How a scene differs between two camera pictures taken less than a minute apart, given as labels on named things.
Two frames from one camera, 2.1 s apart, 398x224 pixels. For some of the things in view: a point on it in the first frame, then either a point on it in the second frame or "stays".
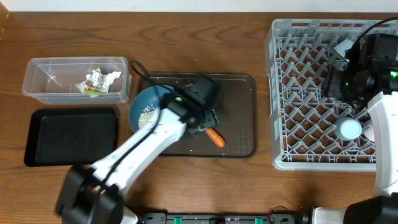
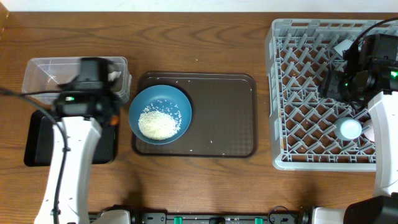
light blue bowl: [345, 45] stays
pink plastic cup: [368, 130] stays
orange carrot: [216, 137] -> [114, 120]
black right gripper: [335, 78] stays
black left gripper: [214, 118] -> [117, 100]
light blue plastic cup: [347, 128] stays
